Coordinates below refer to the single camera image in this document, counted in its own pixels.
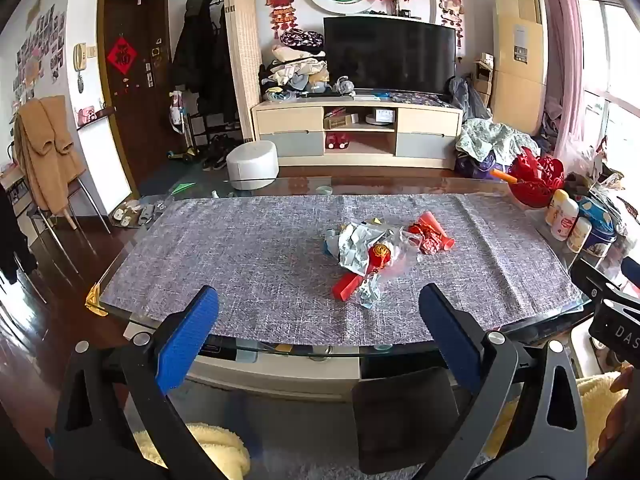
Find grey woven table cloth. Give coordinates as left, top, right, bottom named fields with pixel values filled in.
left=100, top=192, right=583, bottom=348

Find person's right hand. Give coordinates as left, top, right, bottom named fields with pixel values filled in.
left=597, top=365, right=640, bottom=468

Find kick scooter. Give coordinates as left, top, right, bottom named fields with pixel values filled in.
left=167, top=90, right=198, bottom=163

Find floral blanket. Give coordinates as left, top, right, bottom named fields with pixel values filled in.
left=456, top=119, right=541, bottom=166

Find blue-grey clothing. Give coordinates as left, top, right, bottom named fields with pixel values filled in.
left=447, top=76, right=491, bottom=121

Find pink curtain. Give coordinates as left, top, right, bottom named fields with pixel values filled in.
left=537, top=0, right=588, bottom=161

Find red plastic bag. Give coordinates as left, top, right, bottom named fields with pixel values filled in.
left=407, top=222, right=456, bottom=256

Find cardboard boxes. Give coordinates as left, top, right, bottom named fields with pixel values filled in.
left=472, top=52, right=496, bottom=106

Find beige television cabinet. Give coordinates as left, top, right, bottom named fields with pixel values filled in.
left=250, top=92, right=463, bottom=171

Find red diamond door charm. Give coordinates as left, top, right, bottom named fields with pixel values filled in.
left=106, top=35, right=138, bottom=78

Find white board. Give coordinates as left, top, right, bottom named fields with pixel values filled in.
left=75, top=110, right=133, bottom=216

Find pile of clothes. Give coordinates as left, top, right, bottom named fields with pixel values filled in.
left=259, top=30, right=331, bottom=103

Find slippers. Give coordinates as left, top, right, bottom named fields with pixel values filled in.
left=111, top=200, right=166, bottom=228

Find person's right forearm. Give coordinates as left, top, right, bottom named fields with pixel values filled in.
left=575, top=372, right=628, bottom=466

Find yellow corner guard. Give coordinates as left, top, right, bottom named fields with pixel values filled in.
left=85, top=285, right=108, bottom=317

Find window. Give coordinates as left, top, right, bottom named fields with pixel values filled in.
left=570, top=0, right=640, bottom=161

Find white bottle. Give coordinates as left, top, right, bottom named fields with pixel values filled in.
left=545, top=189, right=570, bottom=226
left=566, top=216, right=592, bottom=253
left=551, top=199, right=580, bottom=241

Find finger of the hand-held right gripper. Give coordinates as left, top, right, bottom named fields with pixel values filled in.
left=569, top=258, right=626, bottom=308

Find black bin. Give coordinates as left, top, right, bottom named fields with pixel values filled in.
left=351, top=369, right=459, bottom=476

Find black shoes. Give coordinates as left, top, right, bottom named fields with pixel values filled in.
left=202, top=135, right=241, bottom=171

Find black garment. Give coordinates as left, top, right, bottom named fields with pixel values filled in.
left=0, top=185, right=38, bottom=286

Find black television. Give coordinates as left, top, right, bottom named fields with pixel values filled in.
left=322, top=16, right=457, bottom=96

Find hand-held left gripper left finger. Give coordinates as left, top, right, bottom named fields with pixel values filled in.
left=52, top=285, right=219, bottom=480

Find red fish wall ornament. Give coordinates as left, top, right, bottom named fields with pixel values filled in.
left=265, top=0, right=300, bottom=41

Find red cardboard tube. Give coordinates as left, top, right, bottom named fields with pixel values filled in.
left=332, top=272, right=372, bottom=302

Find brown wooden door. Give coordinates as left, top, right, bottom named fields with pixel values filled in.
left=97, top=0, right=173, bottom=186

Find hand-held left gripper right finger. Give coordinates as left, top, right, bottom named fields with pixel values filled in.
left=419, top=284, right=593, bottom=480

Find yellow fleece garment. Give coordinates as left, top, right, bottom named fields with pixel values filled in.
left=132, top=422, right=251, bottom=480

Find wall photos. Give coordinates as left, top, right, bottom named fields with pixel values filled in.
left=12, top=0, right=68, bottom=106

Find clear plastic bag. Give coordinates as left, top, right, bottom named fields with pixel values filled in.
left=387, top=227, right=422, bottom=273

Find dog wall ornament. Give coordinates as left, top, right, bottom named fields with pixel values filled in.
left=434, top=0, right=466, bottom=51

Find red plastic basket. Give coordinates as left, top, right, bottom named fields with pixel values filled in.
left=507, top=147, right=566, bottom=208

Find metal chair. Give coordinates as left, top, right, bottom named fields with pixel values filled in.
left=10, top=110, right=113, bottom=241

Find white round stool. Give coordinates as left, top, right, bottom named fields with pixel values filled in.
left=226, top=141, right=279, bottom=191

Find standing air conditioner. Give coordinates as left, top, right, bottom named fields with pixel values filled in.
left=492, top=0, right=548, bottom=136

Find blue tin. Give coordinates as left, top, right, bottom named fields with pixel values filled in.
left=582, top=225, right=618, bottom=261

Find brown coat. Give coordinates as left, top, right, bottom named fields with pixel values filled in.
left=14, top=95, right=86, bottom=216

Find dark hanging coats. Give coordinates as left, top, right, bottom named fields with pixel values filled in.
left=170, top=0, right=238, bottom=123

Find woven folding screen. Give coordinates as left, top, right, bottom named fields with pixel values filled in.
left=222, top=0, right=263, bottom=143

